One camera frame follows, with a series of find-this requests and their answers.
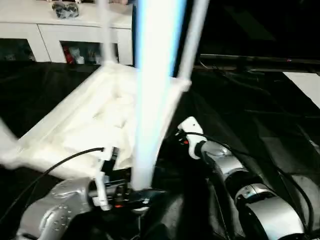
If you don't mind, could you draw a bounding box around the white board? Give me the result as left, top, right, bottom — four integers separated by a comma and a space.
282, 71, 320, 110

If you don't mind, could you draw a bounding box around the white plastic table top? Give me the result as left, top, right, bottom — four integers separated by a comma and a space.
0, 62, 192, 181

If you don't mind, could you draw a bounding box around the white glass-door cabinet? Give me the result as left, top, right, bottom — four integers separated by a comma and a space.
0, 0, 135, 66

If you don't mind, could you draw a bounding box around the red item in cabinet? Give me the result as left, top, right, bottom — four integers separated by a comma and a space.
63, 46, 75, 64

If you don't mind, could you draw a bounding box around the black table mat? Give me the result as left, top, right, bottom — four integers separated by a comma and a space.
0, 59, 320, 240

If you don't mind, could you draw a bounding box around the black bundle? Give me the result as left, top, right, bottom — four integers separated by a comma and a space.
51, 1, 80, 20

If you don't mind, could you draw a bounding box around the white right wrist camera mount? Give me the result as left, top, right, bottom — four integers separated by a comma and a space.
178, 116, 208, 160

